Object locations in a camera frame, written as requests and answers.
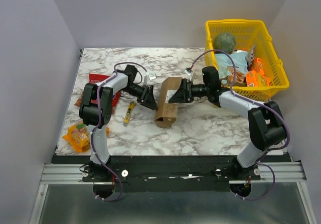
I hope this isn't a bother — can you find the yellow utility knife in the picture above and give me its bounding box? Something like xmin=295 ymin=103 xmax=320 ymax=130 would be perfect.
xmin=123 ymin=101 xmax=136 ymax=126

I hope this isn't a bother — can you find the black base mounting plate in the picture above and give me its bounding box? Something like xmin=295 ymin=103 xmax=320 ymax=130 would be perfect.
xmin=82 ymin=156 xmax=260 ymax=192

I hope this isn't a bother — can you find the green melon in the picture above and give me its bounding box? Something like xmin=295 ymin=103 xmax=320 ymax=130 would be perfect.
xmin=213 ymin=32 xmax=236 ymax=54

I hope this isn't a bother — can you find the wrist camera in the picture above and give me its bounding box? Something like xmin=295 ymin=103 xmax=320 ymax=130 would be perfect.
xmin=184 ymin=67 xmax=195 ymax=82
xmin=144 ymin=72 xmax=157 ymax=84

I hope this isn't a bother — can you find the aluminium rail frame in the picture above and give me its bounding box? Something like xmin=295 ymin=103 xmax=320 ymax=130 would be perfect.
xmin=40 ymin=162 xmax=306 ymax=185

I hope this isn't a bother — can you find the brown cardboard express box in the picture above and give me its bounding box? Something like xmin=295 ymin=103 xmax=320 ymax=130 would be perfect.
xmin=154 ymin=77 xmax=182 ymax=129

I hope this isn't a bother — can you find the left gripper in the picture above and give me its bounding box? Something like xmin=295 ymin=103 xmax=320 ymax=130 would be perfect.
xmin=120 ymin=83 xmax=158 ymax=110

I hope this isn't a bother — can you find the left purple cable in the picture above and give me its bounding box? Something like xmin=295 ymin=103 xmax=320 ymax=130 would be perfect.
xmin=90 ymin=62 xmax=148 ymax=201

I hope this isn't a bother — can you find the yellow plastic basket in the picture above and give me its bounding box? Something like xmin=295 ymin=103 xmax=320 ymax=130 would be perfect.
xmin=205 ymin=19 xmax=289 ymax=101

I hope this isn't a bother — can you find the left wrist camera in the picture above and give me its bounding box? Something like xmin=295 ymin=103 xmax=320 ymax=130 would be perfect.
xmin=144 ymin=72 xmax=157 ymax=84

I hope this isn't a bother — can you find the orange gummy candy bag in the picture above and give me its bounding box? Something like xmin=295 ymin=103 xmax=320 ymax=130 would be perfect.
xmin=63 ymin=122 xmax=109 ymax=153

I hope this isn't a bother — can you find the light blue snack bag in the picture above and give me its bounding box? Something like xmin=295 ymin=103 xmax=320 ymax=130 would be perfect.
xmin=214 ymin=51 xmax=248 ymax=87

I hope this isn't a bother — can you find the purple cable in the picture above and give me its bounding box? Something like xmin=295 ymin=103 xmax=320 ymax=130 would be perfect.
xmin=190 ymin=49 xmax=291 ymax=201
xmin=90 ymin=62 xmax=148 ymax=201

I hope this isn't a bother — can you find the silver foil packet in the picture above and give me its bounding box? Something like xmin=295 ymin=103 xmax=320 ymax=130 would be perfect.
xmin=245 ymin=45 xmax=256 ymax=64

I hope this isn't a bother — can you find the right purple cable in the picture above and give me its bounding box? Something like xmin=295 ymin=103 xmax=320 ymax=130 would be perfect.
xmin=190 ymin=49 xmax=291 ymax=201

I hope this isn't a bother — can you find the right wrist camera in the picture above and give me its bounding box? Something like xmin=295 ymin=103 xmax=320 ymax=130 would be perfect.
xmin=184 ymin=67 xmax=195 ymax=82

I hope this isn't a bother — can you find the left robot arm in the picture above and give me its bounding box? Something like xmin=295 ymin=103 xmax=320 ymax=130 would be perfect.
xmin=79 ymin=62 xmax=157 ymax=181

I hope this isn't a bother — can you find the orange candy box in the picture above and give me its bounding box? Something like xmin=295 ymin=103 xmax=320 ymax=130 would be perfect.
xmin=249 ymin=57 xmax=265 ymax=75
xmin=246 ymin=70 xmax=270 ymax=87

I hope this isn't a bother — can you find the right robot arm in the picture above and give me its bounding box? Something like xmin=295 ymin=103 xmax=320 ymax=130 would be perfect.
xmin=166 ymin=66 xmax=289 ymax=180

